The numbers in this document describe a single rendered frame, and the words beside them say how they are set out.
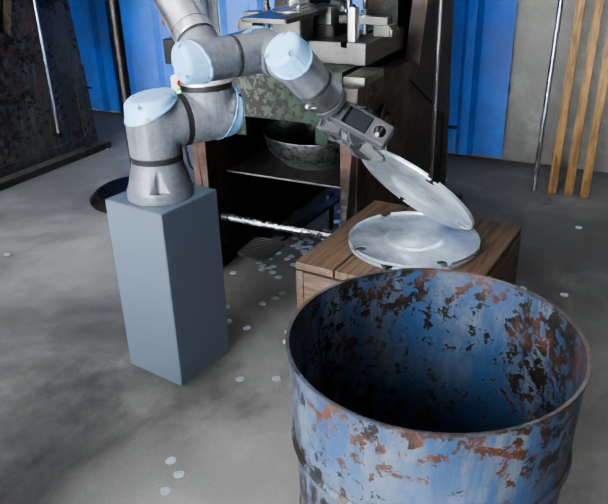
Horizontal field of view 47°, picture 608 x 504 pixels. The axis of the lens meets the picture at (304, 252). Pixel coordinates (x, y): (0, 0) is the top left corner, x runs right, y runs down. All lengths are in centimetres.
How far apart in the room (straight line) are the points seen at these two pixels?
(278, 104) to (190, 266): 59
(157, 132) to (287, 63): 42
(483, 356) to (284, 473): 49
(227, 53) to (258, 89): 74
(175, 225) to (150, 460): 50
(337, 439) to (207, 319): 87
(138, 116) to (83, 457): 73
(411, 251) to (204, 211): 48
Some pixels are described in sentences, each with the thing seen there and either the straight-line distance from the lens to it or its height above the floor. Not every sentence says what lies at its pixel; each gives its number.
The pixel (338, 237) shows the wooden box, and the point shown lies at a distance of 162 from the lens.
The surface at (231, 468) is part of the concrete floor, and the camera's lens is 152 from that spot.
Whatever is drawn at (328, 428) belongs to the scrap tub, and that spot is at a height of 43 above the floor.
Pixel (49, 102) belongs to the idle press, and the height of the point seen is 28.
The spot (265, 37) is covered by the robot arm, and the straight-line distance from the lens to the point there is 133.
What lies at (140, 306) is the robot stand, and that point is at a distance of 172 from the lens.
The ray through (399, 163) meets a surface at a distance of 144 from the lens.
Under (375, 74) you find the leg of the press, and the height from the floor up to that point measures 64.
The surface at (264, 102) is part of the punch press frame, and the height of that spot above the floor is 55.
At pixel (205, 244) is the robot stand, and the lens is 166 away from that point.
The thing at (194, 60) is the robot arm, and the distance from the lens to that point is 126.
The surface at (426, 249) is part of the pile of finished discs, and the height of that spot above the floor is 36.
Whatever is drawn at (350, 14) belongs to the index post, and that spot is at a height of 78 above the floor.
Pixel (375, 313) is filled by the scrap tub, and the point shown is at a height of 40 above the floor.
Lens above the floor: 103
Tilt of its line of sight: 26 degrees down
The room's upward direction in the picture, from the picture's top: 2 degrees counter-clockwise
